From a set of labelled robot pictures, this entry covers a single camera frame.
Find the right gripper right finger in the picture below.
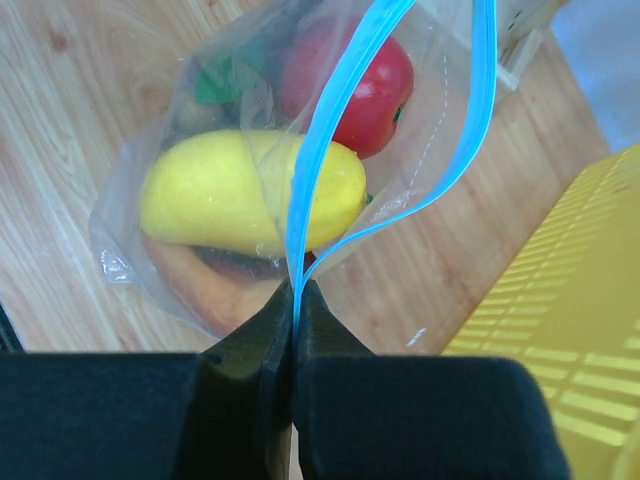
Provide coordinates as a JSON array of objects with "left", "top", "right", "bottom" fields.
[{"left": 294, "top": 282, "right": 571, "bottom": 479}]

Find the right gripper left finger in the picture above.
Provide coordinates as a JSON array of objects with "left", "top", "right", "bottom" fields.
[{"left": 1, "top": 282, "right": 292, "bottom": 479}]

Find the toy steak slice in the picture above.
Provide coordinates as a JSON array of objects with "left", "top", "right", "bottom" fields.
[{"left": 141, "top": 234, "right": 288, "bottom": 338}]

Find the yellow toy banana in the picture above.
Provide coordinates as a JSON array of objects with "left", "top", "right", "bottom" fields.
[{"left": 139, "top": 129, "right": 368, "bottom": 258}]

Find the clear zip top bag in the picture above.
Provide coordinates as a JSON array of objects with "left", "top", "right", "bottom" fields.
[{"left": 89, "top": 1, "right": 498, "bottom": 334}]

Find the longan fruit bunch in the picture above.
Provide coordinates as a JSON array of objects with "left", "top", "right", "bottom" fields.
[{"left": 169, "top": 29, "right": 281, "bottom": 139}]

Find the red toy fruit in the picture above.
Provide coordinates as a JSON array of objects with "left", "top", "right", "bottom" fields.
[{"left": 279, "top": 17, "right": 414, "bottom": 159}]

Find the yellow plastic basket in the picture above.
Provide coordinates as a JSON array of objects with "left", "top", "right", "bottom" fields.
[{"left": 445, "top": 146, "right": 639, "bottom": 479}]

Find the wooden clothes rack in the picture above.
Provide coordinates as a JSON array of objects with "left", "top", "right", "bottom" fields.
[{"left": 496, "top": 0, "right": 568, "bottom": 102}]

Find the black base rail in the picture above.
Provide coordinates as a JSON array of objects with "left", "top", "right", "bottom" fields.
[{"left": 0, "top": 304, "right": 25, "bottom": 353}]

